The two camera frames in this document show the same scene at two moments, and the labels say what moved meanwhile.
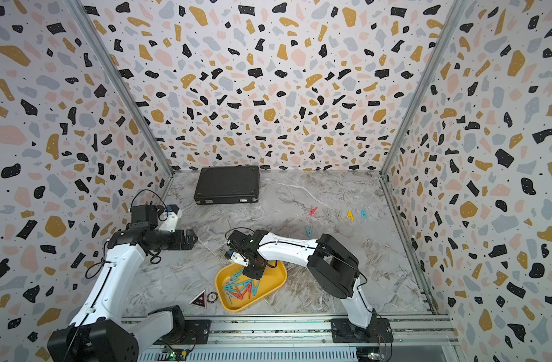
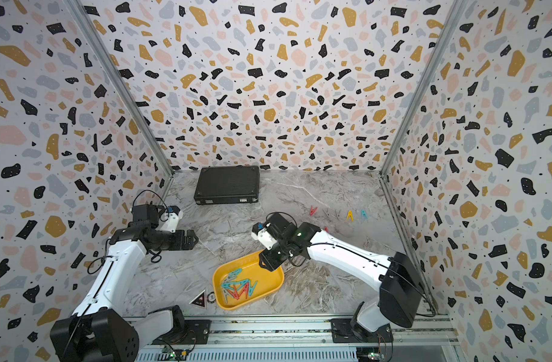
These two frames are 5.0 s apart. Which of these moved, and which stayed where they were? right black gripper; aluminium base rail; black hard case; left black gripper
Moved: right black gripper
Stayed: aluminium base rail; left black gripper; black hard case
